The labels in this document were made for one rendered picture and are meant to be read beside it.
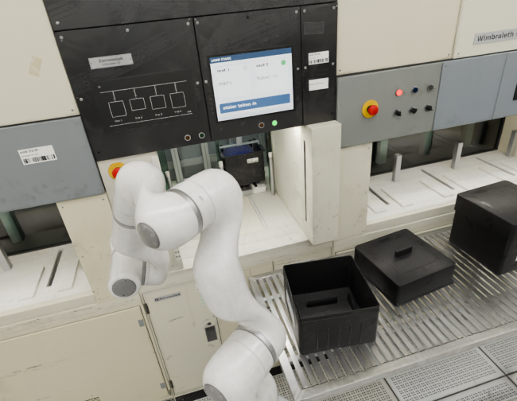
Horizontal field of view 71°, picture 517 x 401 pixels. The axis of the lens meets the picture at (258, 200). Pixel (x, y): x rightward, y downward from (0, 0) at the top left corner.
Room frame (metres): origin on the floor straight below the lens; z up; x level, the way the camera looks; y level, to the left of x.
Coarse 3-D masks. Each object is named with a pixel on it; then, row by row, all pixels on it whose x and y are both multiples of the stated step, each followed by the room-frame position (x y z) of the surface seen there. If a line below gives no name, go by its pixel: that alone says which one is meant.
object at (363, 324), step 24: (288, 264) 1.10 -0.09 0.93; (312, 264) 1.10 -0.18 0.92; (336, 264) 1.11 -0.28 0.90; (288, 288) 0.99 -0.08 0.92; (312, 288) 1.10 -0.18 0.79; (336, 288) 1.11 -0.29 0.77; (360, 288) 1.00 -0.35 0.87; (312, 312) 1.00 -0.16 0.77; (336, 312) 0.99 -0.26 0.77; (360, 312) 0.84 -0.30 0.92; (312, 336) 0.83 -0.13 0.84; (336, 336) 0.84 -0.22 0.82; (360, 336) 0.84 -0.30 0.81
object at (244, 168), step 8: (232, 144) 1.90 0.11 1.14; (240, 144) 1.88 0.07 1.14; (256, 144) 1.94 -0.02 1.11; (256, 152) 1.82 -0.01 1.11; (224, 160) 1.78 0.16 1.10; (232, 160) 1.79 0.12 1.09; (240, 160) 1.80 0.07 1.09; (248, 160) 1.81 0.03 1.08; (256, 160) 1.82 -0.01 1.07; (224, 168) 1.81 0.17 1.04; (232, 168) 1.79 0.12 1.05; (240, 168) 1.80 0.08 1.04; (248, 168) 1.81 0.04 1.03; (256, 168) 1.82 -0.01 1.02; (232, 176) 1.79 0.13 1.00; (240, 176) 1.79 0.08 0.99; (248, 176) 1.80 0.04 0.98; (256, 176) 1.81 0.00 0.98; (264, 176) 1.82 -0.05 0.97; (240, 184) 1.79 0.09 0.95
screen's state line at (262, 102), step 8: (272, 96) 1.30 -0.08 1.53; (280, 96) 1.31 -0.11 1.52; (288, 96) 1.32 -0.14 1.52; (224, 104) 1.26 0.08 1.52; (232, 104) 1.27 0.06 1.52; (240, 104) 1.28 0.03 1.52; (248, 104) 1.28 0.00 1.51; (256, 104) 1.29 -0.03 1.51; (264, 104) 1.30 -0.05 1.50; (272, 104) 1.30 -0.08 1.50; (224, 112) 1.26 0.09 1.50
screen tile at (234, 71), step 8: (232, 64) 1.27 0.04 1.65; (240, 64) 1.28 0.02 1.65; (248, 64) 1.29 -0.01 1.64; (216, 72) 1.26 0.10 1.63; (224, 72) 1.27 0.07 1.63; (232, 72) 1.27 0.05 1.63; (240, 72) 1.28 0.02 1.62; (248, 72) 1.29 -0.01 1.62; (216, 80) 1.26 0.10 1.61; (248, 80) 1.29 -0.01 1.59; (224, 88) 1.27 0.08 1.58; (232, 88) 1.27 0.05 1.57; (240, 88) 1.28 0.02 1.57; (248, 88) 1.28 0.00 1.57; (224, 96) 1.27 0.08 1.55; (232, 96) 1.27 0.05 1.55; (240, 96) 1.28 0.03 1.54
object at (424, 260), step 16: (384, 240) 1.28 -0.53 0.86; (400, 240) 1.27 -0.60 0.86; (416, 240) 1.26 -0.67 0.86; (368, 256) 1.19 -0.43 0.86; (384, 256) 1.18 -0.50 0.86; (400, 256) 1.17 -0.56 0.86; (416, 256) 1.16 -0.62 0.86; (432, 256) 1.15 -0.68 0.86; (368, 272) 1.16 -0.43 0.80; (384, 272) 1.08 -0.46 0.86; (400, 272) 1.07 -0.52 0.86; (416, 272) 1.06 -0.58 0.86; (432, 272) 1.06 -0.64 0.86; (448, 272) 1.08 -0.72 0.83; (384, 288) 1.07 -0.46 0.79; (400, 288) 1.00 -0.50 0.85; (416, 288) 1.03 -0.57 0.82; (432, 288) 1.06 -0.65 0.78; (400, 304) 1.00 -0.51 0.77
